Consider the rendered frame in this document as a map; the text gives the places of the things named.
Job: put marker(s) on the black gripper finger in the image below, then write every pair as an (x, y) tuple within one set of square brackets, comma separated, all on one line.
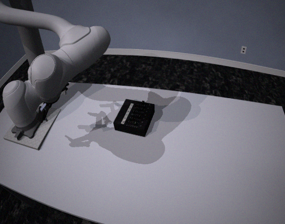
[(43, 110), (65, 89)]

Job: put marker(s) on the black lighting desk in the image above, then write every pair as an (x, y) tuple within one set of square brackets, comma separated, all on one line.
[(134, 117)]

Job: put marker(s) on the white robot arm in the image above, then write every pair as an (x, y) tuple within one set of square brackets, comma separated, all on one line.
[(48, 73)]

